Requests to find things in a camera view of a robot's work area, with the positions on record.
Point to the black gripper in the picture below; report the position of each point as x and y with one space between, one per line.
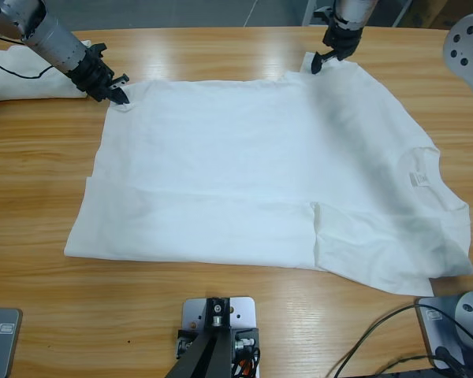
345 41
90 75

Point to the white T-shirt with black print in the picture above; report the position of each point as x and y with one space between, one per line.
240 177

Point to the white metal leg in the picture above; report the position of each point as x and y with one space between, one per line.
402 12
308 13

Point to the cardboard box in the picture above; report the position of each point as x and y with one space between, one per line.
433 12

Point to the white mounting block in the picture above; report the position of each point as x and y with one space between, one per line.
245 311

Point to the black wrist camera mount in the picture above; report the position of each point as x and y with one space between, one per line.
98 47

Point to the dark camera post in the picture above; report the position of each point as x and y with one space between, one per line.
209 354

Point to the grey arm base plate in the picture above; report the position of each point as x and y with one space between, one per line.
431 334
4 350

